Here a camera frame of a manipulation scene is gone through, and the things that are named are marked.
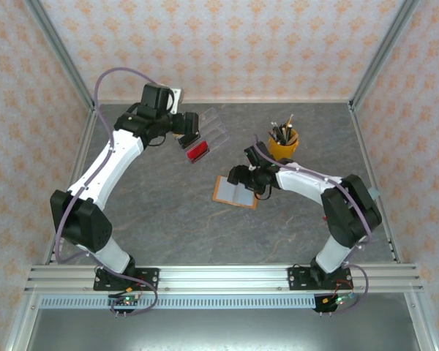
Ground yellow pencil cup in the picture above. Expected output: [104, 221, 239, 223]
[267, 127, 301, 159]

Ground small circuit board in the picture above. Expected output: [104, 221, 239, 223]
[108, 292, 144, 319]
[313, 291, 356, 318]

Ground clear acrylic card organizer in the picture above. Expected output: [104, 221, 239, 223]
[179, 107, 230, 165]

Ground orange leather card holder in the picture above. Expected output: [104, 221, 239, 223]
[211, 175, 259, 211]

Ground slotted grey cable duct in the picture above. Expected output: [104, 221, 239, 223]
[39, 295, 318, 311]

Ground aluminium frame post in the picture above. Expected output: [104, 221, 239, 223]
[23, 0, 98, 110]
[350, 0, 424, 110]
[404, 292, 436, 351]
[5, 292, 41, 351]

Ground grey metal panel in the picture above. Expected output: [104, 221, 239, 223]
[25, 309, 421, 351]

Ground aluminium frame rail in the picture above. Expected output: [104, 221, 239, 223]
[349, 103, 403, 264]
[42, 104, 100, 266]
[94, 97, 353, 105]

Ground wide aluminium mounting rail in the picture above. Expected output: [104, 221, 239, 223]
[23, 263, 424, 295]

